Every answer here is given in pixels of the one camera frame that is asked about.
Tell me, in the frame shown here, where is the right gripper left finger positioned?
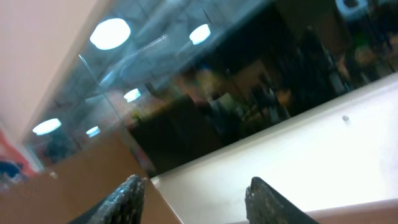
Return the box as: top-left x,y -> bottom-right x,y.
70,174 -> 148,224

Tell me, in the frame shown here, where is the large glass window pane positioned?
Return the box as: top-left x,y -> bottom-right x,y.
24,0 -> 397,177

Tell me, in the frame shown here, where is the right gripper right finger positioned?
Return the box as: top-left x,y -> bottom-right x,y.
244,177 -> 318,224

